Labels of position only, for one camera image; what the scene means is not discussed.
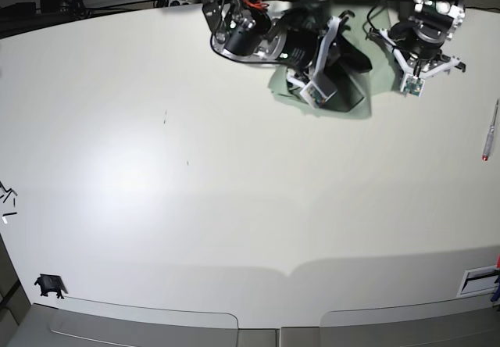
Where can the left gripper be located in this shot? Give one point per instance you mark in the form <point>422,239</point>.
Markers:
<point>417,49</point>

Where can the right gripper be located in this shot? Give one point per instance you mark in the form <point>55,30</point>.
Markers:
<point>310,43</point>

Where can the light green T-shirt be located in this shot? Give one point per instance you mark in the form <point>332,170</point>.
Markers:
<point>381,79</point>

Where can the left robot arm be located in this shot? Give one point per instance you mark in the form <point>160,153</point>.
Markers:
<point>444,15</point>

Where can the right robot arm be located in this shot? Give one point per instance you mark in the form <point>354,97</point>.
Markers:
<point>242,30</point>

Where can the white power strip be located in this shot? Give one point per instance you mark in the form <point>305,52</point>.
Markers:
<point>172,3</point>

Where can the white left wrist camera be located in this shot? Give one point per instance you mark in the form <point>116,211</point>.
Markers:
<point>412,85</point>

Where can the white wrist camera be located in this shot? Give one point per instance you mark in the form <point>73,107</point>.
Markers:
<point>412,85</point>
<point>318,91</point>

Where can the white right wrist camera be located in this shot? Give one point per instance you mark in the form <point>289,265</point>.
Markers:
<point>318,91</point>

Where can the black clamp bracket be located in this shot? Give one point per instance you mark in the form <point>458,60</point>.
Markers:
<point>51,284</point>

